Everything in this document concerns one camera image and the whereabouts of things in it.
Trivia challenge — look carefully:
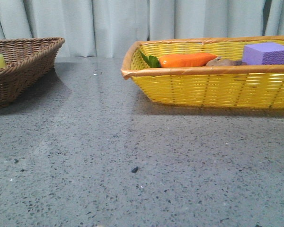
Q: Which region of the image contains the small black debris piece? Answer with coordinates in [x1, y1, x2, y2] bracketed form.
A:
[131, 166, 139, 173]

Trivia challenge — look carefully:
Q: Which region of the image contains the orange toy carrot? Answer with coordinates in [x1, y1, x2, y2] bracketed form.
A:
[140, 52, 217, 68]

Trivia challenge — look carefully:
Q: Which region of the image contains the brown toy potato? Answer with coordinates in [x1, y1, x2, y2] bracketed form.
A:
[206, 56, 247, 67]

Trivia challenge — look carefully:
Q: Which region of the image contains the white curtain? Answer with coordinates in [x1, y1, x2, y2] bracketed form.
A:
[0, 0, 284, 57]

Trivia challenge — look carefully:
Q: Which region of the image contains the brown wicker basket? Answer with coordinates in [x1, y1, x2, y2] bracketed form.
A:
[0, 37, 65, 108]

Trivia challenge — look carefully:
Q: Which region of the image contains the yellow woven basket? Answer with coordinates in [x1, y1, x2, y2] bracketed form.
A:
[121, 35, 284, 109]

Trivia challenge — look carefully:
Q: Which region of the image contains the purple foam block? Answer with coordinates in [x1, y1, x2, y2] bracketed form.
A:
[242, 42, 284, 65]

